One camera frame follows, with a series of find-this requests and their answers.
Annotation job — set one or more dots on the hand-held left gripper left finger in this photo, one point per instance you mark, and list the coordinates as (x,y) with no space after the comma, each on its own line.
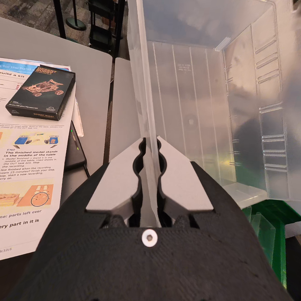
(112,188)

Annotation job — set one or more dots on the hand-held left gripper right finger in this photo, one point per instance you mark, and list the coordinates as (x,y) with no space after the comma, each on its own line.
(185,188)

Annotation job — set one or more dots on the clear plastic drawer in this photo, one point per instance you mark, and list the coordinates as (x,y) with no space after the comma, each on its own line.
(263,235)

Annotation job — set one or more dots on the clear plastic bin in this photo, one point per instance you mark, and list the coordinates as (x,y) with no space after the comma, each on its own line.
(188,94)

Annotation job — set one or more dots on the green plastic bin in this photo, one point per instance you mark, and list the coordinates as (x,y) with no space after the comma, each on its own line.
(289,211)

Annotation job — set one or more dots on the black power bank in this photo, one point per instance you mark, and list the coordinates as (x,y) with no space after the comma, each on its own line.
(75,155)

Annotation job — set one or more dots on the printed instruction sheet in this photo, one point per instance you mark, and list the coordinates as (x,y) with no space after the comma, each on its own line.
(28,199)

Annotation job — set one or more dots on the black model kit box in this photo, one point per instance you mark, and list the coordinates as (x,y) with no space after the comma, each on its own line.
(42,94)

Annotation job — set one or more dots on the black shelf cart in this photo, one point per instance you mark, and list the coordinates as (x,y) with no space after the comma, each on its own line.
(101,35)

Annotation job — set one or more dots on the black stanchion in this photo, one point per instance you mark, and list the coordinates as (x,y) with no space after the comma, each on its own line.
(75,24)

